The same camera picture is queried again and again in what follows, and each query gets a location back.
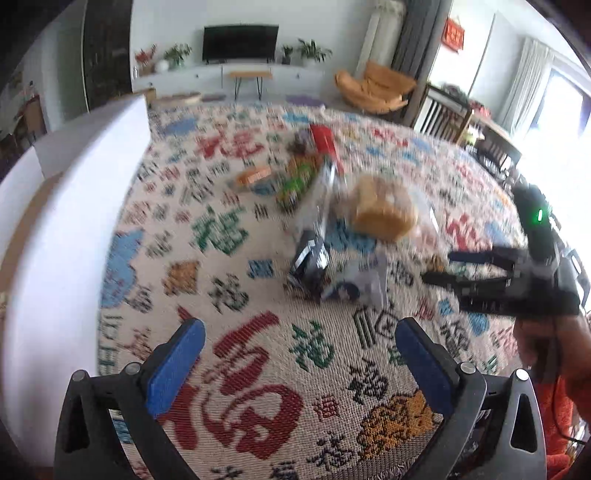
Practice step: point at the small green potted plant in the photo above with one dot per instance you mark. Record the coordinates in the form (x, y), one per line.
(287, 53)

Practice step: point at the red snack packet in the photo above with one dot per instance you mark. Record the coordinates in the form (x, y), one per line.
(325, 143)

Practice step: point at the white television cabinet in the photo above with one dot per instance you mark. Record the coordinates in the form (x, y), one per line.
(203, 76)

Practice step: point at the dark wall panel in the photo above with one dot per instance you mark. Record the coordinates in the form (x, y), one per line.
(107, 50)

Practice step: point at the white radiator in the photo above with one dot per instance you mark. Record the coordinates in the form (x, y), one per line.
(381, 32)

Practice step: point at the red clothing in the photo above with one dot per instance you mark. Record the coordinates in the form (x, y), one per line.
(565, 415)

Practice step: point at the black television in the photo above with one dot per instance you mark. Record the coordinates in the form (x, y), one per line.
(240, 44)

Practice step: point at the green snack packet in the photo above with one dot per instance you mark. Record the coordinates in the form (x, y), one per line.
(298, 180)

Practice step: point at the large green potted plant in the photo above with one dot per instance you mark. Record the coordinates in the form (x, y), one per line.
(314, 50)

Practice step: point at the wooden slatted chair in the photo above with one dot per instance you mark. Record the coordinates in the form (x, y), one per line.
(443, 115)

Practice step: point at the clear long snack packet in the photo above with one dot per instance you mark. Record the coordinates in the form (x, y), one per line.
(323, 203)

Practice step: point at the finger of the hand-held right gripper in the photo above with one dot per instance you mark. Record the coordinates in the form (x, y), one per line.
(466, 284)
(480, 257)

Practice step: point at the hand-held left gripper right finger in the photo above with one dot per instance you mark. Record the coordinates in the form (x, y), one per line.
(425, 364)

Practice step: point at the red wall hanging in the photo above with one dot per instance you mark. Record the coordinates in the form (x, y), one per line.
(454, 33)

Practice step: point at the grey snack packet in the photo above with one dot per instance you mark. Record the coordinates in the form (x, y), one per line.
(360, 281)

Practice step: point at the white cardboard box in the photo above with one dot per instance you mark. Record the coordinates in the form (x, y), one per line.
(64, 230)

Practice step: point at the orange snack packet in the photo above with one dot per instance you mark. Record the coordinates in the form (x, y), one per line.
(251, 177)

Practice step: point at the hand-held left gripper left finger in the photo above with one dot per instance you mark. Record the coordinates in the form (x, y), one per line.
(178, 364)

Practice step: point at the small wooden table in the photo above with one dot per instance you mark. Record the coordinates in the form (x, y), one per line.
(250, 74)

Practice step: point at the clear bread packet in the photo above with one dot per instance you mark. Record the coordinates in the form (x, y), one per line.
(383, 207)

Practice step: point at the purple round mat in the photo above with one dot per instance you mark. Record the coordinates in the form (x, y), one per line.
(304, 99)

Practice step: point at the brown cardboard box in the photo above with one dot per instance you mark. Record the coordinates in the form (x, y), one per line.
(149, 97)

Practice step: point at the white curtain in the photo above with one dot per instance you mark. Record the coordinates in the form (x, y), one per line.
(526, 83)

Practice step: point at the orange lounge chair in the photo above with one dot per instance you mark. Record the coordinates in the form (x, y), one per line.
(374, 87)

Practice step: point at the small brown snack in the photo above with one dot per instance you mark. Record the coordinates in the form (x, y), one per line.
(436, 263)

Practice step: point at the grey curtain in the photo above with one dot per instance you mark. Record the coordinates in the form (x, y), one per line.
(420, 37)

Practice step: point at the red potted plant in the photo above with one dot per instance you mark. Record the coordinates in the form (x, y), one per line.
(145, 57)

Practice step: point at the black snack packet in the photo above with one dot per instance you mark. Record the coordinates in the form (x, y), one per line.
(309, 263)

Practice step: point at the person's right hand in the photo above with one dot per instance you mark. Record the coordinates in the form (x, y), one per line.
(535, 341)

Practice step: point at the printed blanket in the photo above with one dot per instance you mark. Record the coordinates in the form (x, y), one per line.
(258, 369)

